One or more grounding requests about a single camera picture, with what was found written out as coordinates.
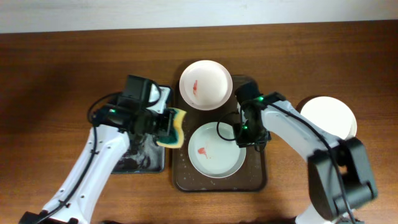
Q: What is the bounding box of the pale green plate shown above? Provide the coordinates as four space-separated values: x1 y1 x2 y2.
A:
188 122 246 179

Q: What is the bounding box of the green and yellow sponge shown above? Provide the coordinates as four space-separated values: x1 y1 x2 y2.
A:
156 108 187 149

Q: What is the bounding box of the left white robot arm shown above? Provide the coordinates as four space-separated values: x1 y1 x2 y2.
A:
20 75 185 223

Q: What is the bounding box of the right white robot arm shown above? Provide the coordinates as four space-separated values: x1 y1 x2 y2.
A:
233 82 378 223

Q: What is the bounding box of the black soapy water tray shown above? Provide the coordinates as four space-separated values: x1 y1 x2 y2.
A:
111 84 174 174

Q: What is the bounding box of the brown plastic serving tray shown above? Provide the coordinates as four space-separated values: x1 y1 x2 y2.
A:
170 90 267 192

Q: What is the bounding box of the white plate with red stain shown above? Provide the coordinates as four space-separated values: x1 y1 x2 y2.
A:
179 60 233 111

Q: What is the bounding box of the left black cable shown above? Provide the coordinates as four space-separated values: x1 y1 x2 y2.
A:
30 91 162 224

